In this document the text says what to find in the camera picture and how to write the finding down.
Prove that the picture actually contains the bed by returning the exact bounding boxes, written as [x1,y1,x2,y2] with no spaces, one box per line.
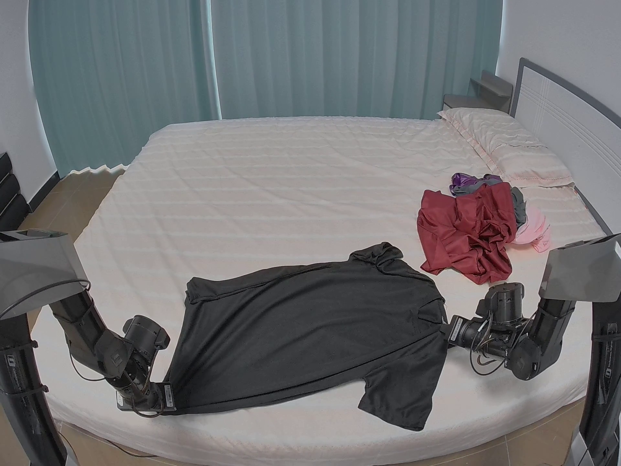
[27,56,621,460]

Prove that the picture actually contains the cream pillow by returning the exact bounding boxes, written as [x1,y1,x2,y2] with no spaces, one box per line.
[436,107,575,188]

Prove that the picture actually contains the black T-shirt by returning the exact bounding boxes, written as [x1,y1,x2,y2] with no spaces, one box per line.
[162,242,449,432]

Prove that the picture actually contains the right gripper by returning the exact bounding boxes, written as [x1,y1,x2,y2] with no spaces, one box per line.
[445,315,491,353]

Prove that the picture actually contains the grey bedside table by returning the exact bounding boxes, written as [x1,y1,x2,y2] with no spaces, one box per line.
[442,70,514,110]

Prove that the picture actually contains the black chest of drawers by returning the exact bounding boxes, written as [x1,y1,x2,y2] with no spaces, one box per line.
[0,152,34,234]

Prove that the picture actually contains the dark red garment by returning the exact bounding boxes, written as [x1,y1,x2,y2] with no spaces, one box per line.
[417,183,517,287]

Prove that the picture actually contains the blue-green curtain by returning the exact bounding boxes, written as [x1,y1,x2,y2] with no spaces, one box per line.
[209,0,505,120]
[28,0,224,176]

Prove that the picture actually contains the purple garment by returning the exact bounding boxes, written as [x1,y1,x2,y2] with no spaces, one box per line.
[450,173,503,198]

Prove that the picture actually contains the pink garment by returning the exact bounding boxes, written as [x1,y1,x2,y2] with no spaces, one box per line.
[509,204,553,252]

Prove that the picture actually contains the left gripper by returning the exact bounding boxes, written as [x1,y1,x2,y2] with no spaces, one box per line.
[115,379,179,417]

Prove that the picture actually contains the grey garment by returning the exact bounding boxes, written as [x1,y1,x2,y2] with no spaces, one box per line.
[456,175,528,229]

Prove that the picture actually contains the black cable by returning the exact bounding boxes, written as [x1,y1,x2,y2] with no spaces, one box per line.
[0,280,91,319]

